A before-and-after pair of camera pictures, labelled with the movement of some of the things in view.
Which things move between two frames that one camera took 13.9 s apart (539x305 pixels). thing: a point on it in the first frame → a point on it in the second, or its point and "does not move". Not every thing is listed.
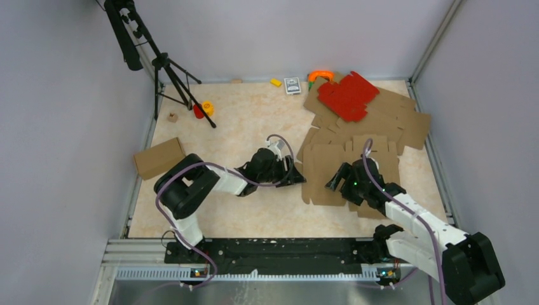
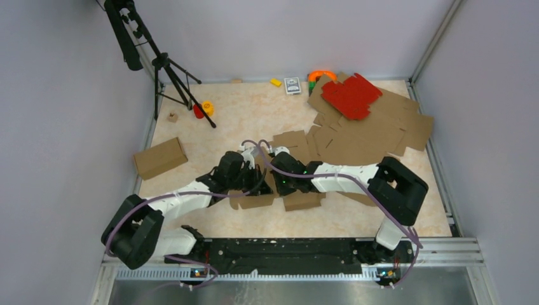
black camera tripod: x=131 y=31 does not move
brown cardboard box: x=320 y=161 → x=295 y=142
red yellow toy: x=206 y=106 does not move
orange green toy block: x=313 y=74 does not move
